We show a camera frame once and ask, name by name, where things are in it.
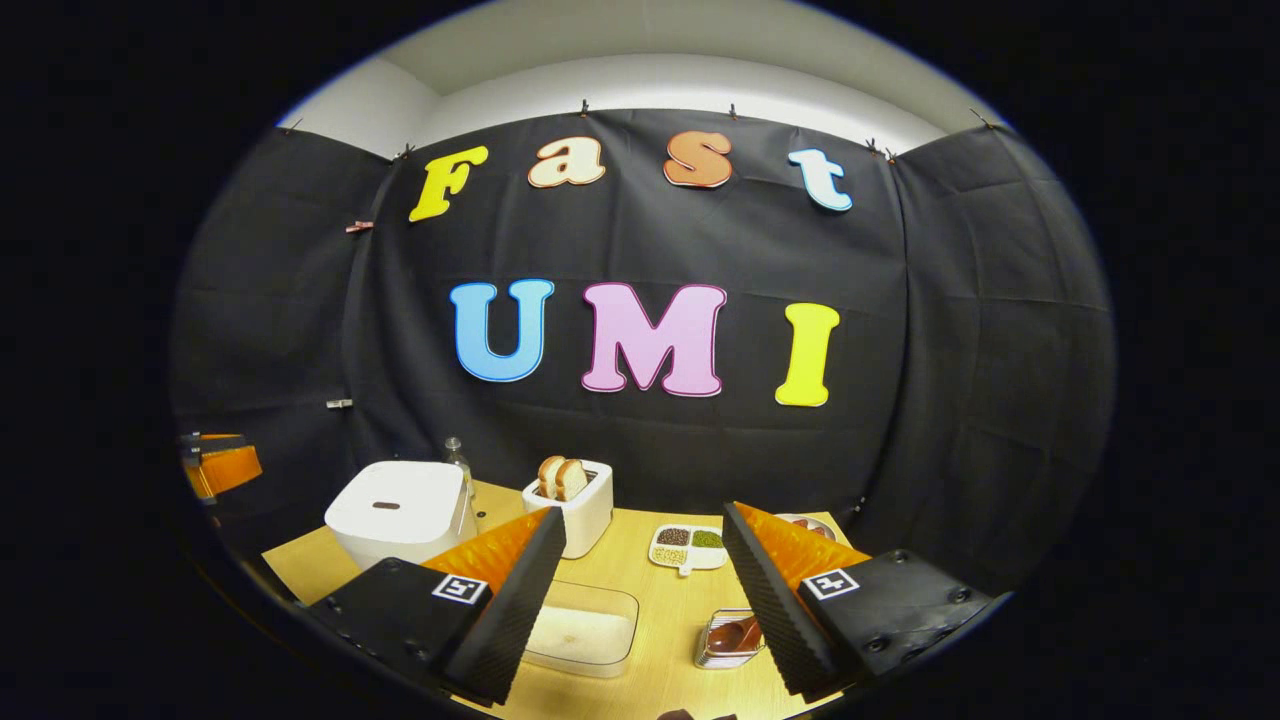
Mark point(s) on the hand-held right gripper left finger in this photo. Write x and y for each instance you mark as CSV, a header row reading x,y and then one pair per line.
x,y
510,620

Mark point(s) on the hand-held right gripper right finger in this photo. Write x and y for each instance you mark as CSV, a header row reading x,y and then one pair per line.
x,y
770,610

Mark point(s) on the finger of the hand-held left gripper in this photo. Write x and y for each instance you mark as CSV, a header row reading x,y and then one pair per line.
x,y
215,440
225,470

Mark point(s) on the brown wooden spoon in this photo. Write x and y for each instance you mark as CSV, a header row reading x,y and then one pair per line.
x,y
735,633

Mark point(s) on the clear chopstick holder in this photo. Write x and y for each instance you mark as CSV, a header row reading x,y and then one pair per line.
x,y
712,660

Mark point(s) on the white rice cooker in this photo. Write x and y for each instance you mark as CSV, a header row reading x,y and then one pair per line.
x,y
395,530

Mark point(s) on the white round plate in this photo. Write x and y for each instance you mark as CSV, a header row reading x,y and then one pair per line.
x,y
783,519

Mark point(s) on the red-brown meat piece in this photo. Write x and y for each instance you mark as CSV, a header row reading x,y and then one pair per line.
x,y
808,526

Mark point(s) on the white divided grain dish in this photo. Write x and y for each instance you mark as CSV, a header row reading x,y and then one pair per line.
x,y
690,559

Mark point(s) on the clear plastic container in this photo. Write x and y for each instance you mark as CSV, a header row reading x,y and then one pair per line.
x,y
630,600

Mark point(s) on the white toaster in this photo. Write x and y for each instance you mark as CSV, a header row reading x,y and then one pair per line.
x,y
590,515

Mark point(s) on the bread slice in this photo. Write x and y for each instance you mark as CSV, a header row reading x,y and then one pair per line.
x,y
548,478
572,480

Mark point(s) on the small glass bottle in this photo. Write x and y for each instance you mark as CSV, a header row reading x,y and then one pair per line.
x,y
458,465

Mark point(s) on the black backdrop cloth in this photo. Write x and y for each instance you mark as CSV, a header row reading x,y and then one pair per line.
x,y
950,350

